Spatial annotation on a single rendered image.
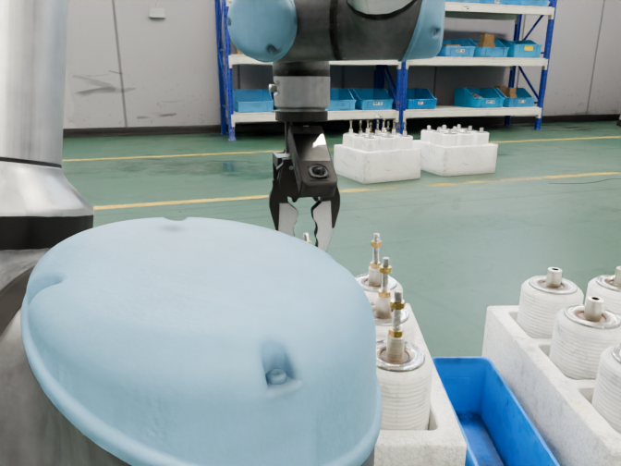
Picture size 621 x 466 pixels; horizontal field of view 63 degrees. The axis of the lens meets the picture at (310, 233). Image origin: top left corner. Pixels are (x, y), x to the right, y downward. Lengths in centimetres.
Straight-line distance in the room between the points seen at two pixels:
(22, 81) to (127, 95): 548
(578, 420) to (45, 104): 69
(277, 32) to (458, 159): 280
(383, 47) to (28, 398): 46
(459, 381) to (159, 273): 84
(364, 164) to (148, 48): 334
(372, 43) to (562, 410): 54
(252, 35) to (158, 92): 517
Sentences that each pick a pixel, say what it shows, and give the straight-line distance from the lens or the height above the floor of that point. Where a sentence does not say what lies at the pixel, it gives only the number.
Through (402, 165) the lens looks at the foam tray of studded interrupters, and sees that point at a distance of 307.
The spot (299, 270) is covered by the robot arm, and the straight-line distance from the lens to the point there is 18.
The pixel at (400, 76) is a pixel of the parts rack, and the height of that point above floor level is 59.
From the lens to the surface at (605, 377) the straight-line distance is 76.
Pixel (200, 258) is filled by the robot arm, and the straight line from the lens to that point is 18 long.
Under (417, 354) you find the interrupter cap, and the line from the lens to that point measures 67.
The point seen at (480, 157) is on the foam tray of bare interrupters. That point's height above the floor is 10.
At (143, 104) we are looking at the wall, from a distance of 572.
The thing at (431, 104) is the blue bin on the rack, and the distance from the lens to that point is 579.
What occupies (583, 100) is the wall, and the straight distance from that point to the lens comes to 806.
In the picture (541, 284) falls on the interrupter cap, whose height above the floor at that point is 25.
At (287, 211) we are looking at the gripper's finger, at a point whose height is 41.
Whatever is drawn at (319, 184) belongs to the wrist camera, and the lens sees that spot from 60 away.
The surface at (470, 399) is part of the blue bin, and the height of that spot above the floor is 4.
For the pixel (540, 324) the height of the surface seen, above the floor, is 20.
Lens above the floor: 59
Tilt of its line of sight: 17 degrees down
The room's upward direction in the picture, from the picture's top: straight up
